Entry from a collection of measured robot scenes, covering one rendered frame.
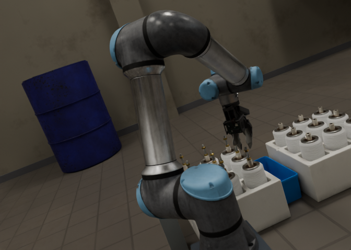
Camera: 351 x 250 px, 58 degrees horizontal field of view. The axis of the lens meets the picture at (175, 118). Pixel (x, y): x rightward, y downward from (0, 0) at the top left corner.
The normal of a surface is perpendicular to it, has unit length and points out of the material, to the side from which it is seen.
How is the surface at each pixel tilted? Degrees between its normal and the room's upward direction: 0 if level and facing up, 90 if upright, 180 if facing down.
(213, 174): 7
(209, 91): 90
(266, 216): 90
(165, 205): 79
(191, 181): 7
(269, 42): 90
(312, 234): 0
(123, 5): 90
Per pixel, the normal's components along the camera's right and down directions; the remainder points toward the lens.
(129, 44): -0.52, 0.15
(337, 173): 0.20, 0.17
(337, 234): -0.33, -0.92
